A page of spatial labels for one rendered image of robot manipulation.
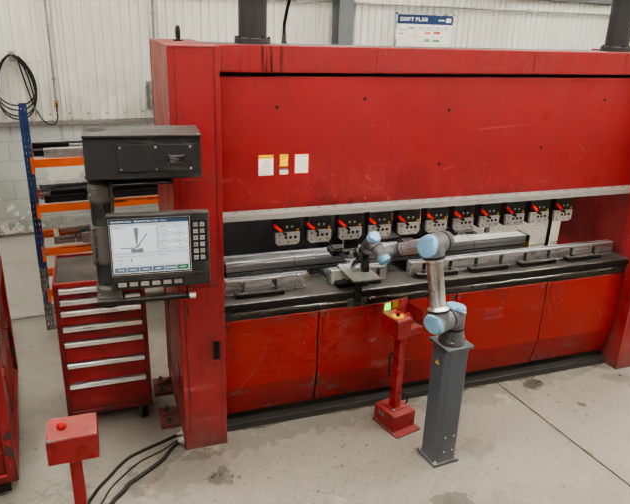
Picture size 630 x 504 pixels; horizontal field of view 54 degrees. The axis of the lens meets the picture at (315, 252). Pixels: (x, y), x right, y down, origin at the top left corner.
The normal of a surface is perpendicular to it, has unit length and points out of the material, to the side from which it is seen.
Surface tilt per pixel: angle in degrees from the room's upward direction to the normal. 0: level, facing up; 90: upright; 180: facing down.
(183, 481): 0
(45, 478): 0
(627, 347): 90
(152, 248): 90
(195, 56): 90
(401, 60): 90
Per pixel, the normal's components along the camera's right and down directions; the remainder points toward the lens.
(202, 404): 0.33, 0.34
